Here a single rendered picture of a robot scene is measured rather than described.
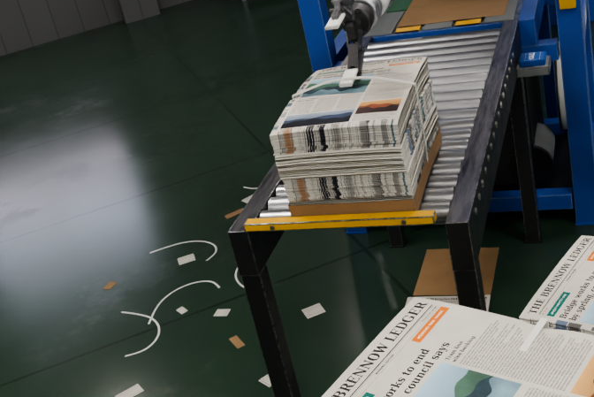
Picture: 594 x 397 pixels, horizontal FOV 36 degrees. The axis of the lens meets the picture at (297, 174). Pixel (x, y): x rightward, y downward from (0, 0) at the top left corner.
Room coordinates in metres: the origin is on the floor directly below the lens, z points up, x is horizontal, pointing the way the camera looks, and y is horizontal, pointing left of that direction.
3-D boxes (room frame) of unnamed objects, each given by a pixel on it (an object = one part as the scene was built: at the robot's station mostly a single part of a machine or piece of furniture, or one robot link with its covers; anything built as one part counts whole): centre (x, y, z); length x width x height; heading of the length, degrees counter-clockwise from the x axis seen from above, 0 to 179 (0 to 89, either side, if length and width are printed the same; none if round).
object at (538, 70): (2.72, -0.81, 0.70); 0.10 x 0.10 x 0.03; 68
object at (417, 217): (1.78, -0.06, 0.81); 0.43 x 0.03 x 0.02; 68
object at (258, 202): (2.48, -0.09, 0.74); 1.34 x 0.05 x 0.12; 158
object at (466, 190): (2.29, -0.56, 0.74); 1.34 x 0.05 x 0.12; 158
